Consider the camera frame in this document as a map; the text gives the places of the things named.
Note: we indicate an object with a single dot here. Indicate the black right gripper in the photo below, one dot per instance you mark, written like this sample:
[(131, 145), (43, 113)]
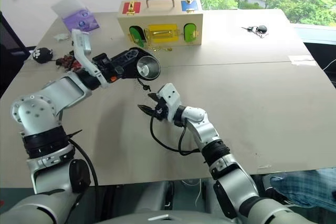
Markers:
[(160, 110)]

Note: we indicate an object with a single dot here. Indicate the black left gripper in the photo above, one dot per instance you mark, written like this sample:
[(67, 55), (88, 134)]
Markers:
[(111, 68)]

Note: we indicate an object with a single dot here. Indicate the shiny metal cup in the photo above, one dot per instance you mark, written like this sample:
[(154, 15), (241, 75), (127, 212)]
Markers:
[(148, 68)]

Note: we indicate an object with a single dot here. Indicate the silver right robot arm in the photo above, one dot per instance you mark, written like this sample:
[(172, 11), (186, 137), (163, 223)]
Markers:
[(207, 129)]

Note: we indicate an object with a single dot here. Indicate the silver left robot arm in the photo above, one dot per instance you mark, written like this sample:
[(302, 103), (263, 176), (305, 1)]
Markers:
[(52, 93)]

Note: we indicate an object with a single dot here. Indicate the black paw print pouch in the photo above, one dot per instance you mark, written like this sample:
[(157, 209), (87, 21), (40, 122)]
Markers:
[(42, 54)]

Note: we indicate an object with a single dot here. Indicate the red black small parts pile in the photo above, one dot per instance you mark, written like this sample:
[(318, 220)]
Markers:
[(68, 62)]

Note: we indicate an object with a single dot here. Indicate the purple white plastic pack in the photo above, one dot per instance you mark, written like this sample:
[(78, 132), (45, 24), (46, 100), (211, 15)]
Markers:
[(81, 19)]

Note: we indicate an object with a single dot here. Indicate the silver robot torso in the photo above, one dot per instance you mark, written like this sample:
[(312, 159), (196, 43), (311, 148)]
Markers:
[(168, 220)]

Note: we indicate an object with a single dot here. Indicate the black car key bunch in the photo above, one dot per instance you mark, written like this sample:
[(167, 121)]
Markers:
[(258, 29)]

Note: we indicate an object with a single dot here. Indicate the white tape strip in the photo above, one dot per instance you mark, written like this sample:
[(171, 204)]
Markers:
[(302, 60)]

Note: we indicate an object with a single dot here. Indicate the blue plaid cloth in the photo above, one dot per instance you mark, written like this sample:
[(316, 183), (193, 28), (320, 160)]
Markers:
[(307, 190)]

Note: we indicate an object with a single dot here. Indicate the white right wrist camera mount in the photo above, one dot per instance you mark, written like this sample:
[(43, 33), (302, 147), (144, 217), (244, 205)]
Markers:
[(169, 95)]

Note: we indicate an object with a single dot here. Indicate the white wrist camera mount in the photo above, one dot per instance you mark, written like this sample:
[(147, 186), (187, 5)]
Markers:
[(169, 95), (80, 47)]

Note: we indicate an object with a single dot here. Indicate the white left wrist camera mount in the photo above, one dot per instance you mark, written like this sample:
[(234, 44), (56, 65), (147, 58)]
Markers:
[(80, 47)]

